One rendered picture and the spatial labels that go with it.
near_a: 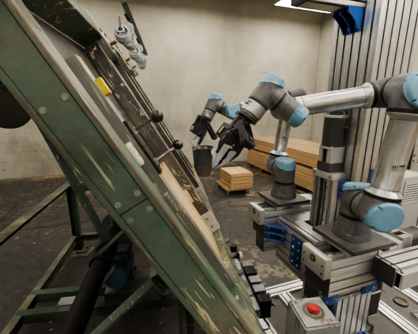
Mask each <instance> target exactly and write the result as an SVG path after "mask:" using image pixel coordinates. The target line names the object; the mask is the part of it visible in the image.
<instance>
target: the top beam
mask: <svg viewBox="0 0 418 334"><path fill-rule="evenodd" d="M21 1H22V2H23V3H24V5H25V6H26V8H27V9H28V10H29V11H31V12H32V13H34V14H35V15H37V16H38V17H40V18H41V19H42V20H44V21H46V22H47V23H48V24H50V25H52V26H53V27H54V28H56V29H57V30H59V31H60V32H62V33H63V34H65V35H66V36H68V37H69V38H71V39H72V40H73V41H75V42H77V43H78V44H79V45H81V46H83V47H84V48H86V47H88V46H90V45H91V44H93V43H94V42H96V41H98V40H99V39H101V38H102V36H101V34H100V33H99V32H98V30H97V28H96V27H95V25H94V24H93V22H92V21H91V19H90V18H89V16H88V14H87V13H86V12H85V10H84V9H83V8H82V7H81V6H80V5H79V4H78V2H77V1H76V0H21Z"/></svg>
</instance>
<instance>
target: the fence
mask: <svg viewBox="0 0 418 334"><path fill-rule="evenodd" d="M79 59H81V57H79V56H77V55H75V54H74V55H72V56H71V57H69V58H67V59H65V62H66V63H67V65H68V66H69V68H70V69H71V70H72V72H73V73H74V75H75V76H76V77H77V78H78V80H79V82H80V83H81V84H82V86H83V87H84V89H85V90H86V91H87V92H88V94H89V96H90V97H91V98H92V100H93V101H94V103H95V104H96V105H97V106H98V108H99V110H100V111H101V112H102V114H103V115H104V117H105V118H106V119H107V121H108V122H109V123H110V125H111V126H112V127H113V129H114V131H115V132H116V133H117V135H118V136H119V137H120V139H121V140H122V141H123V143H124V144H127V143H128V142H131V143H132V145H133V146H134V147H135V149H136V151H137V152H138V153H139V155H140V156H141V157H142V159H143V161H144V164H143V165H142V166H141V168H142V169H143V171H144V173H146V175H147V177H148V178H149V179H150V181H151V182H152V183H153V185H154V186H155V187H156V189H157V191H158V192H159V193H160V194H163V193H165V192H168V194H169V195H170V196H171V198H172V199H173V201H174V202H175V203H176V205H177V207H178V212H177V213H175V215H176V217H177V218H178V220H179V221H180V222H181V224H182V226H183V227H184V228H185V229H186V231H187V232H188V234H189V235H190V236H191V238H192V240H193V241H194V242H195V243H196V245H197V246H198V248H199V249H200V250H201V252H202V254H203V255H204V256H205V257H206V259H207V260H208V262H209V263H210V264H211V266H212V268H213V269H214V270H215V271H216V273H217V274H218V276H219V277H220V278H221V280H222V281H223V283H224V284H225V285H226V287H227V288H228V289H230V288H232V287H234V286H235V285H236V283H235V281H234V278H233V276H232V275H231V273H230V272H229V270H228V269H227V268H226V266H225V264H224V263H223V262H222V260H221V259H220V257H219V256H218V255H217V253H216V251H215V250H214V249H213V248H212V246H211V244H210V243H209V242H208V240H207V239H206V237H205V236H204V234H203V233H202V231H201V230H200V229H199V227H198V225H197V224H196V223H195V222H194V220H193V218H192V217H191V216H190V214H189V213H188V211H187V210H186V208H185V207H184V206H183V204H182V203H181V201H180V200H179V198H178V197H177V196H176V194H175V193H174V191H173V190H172V188H171V187H170V186H169V184H168V182H167V181H166V180H165V178H164V177H163V175H162V174H158V172H157V171H156V170H155V168H154V167H153V165H152V164H151V162H150V161H149V159H148V158H147V157H146V155H145V154H144V152H143V151H142V150H141V148H140V146H139V145H138V144H137V142H136V141H135V139H134V138H133V137H132V135H131V133H130V132H129V131H128V130H127V128H126V126H125V125H124V124H123V121H124V119H123V117H122V116H121V115H120V114H119V112H118V110H117V109H116V108H115V106H114V105H113V103H112V102H111V100H110V99H109V97H108V96H105V95H104V94H103V93H102V91H101V90H100V88H99V87H98V86H97V84H96V83H95V81H94V80H95V77H94V76H93V74H92V73H91V72H90V73H91V74H89V73H88V71H87V70H86V69H85V67H84V65H83V64H82V63H81V61H80V60H79ZM81 60H82V59H81ZM82 61H83V60H82ZM83 62H84V61H83ZM84 64H85V63H84ZM86 67H87V65H86ZM87 69H88V67H87ZM88 70H89V69H88ZM89 71H90V70H89Z"/></svg>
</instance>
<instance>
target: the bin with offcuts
mask: <svg viewBox="0 0 418 334"><path fill-rule="evenodd" d="M213 148H214V147H213V146H210V145H199V147H198V148H197V149H196V150H195V151H192V153H193V161H194V169H195V171H196V173H197V174H198V176H209V175H211V171H212V154H211V150H212V149H213Z"/></svg>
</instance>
